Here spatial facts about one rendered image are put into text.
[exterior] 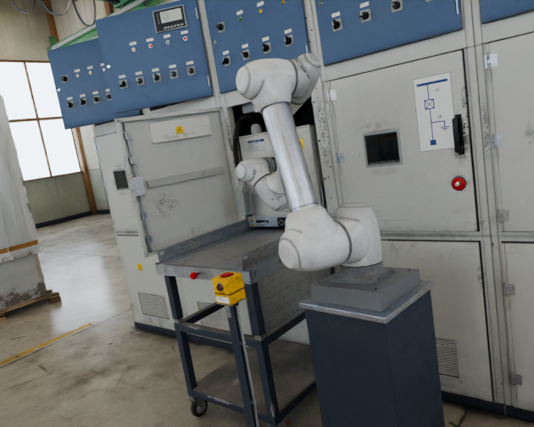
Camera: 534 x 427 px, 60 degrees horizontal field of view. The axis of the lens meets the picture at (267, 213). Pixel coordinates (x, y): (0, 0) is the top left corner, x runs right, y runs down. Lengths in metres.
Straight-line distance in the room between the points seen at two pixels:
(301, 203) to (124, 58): 1.76
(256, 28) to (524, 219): 1.55
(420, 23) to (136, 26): 1.63
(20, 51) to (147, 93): 11.47
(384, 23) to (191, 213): 1.40
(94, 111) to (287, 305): 2.05
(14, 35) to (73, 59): 10.78
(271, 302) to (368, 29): 1.26
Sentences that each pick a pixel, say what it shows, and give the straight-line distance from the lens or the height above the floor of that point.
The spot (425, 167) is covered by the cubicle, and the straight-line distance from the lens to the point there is 2.10.
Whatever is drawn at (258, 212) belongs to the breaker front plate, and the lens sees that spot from 2.66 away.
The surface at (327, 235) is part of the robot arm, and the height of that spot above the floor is 1.02.
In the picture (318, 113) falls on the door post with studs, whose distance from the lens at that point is 2.33.
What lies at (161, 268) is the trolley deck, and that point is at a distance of 2.30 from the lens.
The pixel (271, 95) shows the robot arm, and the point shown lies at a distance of 1.60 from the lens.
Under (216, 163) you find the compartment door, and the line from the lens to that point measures 2.71.
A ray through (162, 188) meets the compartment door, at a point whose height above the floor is 1.18.
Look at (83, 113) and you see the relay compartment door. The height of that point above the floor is 1.73.
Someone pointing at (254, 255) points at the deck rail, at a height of 0.89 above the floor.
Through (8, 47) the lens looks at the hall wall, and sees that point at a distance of 14.17.
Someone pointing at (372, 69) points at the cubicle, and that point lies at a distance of 2.19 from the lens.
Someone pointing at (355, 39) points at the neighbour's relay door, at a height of 1.73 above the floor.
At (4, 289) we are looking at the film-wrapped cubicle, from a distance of 5.43.
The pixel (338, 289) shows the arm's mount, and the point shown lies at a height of 0.81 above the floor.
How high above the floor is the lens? 1.36
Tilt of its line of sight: 9 degrees down
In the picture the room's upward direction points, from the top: 9 degrees counter-clockwise
